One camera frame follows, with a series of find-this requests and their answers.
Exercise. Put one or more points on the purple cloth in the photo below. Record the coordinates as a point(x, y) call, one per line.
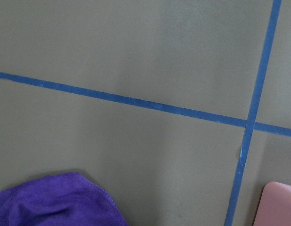
point(62, 200)

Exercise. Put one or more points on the pink plastic bin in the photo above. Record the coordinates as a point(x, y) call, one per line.
point(275, 205)

